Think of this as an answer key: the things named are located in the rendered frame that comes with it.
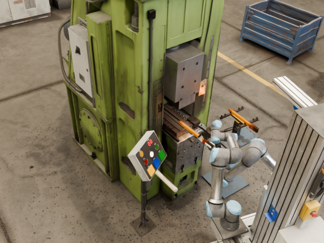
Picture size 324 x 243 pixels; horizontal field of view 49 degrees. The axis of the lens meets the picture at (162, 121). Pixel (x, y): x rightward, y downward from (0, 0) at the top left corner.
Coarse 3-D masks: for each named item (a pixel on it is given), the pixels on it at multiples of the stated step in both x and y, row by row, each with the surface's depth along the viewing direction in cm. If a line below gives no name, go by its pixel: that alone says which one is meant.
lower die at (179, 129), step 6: (168, 108) 365; (174, 114) 358; (168, 120) 351; (174, 120) 350; (180, 120) 350; (174, 126) 345; (180, 126) 345; (174, 132) 340; (180, 132) 341; (186, 132) 348
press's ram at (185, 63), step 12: (180, 48) 304; (192, 48) 305; (168, 60) 293; (180, 60) 289; (192, 60) 295; (168, 72) 300; (180, 72) 293; (192, 72) 304; (168, 84) 307; (180, 84) 302; (192, 84) 313; (168, 96) 315; (180, 96) 311
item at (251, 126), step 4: (232, 112) 365; (236, 112) 364; (236, 116) 362; (240, 116) 359; (244, 120) 355; (248, 124) 351; (252, 124) 348; (252, 128) 349; (256, 128) 344; (256, 132) 345
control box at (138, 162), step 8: (144, 136) 304; (152, 136) 305; (136, 144) 298; (144, 144) 295; (152, 144) 303; (160, 144) 312; (136, 152) 286; (144, 152) 293; (136, 160) 286; (144, 160) 292; (152, 160) 301; (160, 160) 309; (136, 168) 293; (144, 168) 291; (144, 176) 294; (152, 176) 298
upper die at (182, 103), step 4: (164, 96) 329; (192, 96) 323; (168, 100) 327; (180, 100) 314; (184, 100) 318; (188, 100) 322; (192, 100) 326; (172, 104) 324; (176, 104) 318; (180, 104) 317; (184, 104) 321; (188, 104) 325
